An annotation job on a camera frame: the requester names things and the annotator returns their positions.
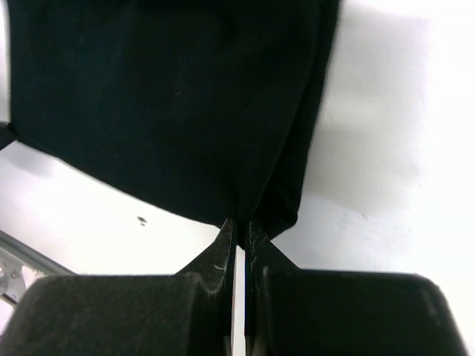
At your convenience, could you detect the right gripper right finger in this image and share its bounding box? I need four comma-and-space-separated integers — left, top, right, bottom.
243, 221, 467, 355

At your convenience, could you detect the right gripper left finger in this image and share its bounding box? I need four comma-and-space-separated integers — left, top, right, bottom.
1, 219, 237, 356

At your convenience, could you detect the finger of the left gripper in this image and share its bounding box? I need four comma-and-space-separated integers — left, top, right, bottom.
0, 122, 18, 151

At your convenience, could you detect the black t-shirt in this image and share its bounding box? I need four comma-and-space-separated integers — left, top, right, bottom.
7, 1, 340, 237

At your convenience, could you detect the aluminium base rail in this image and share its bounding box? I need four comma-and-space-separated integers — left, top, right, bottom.
1, 231, 75, 308

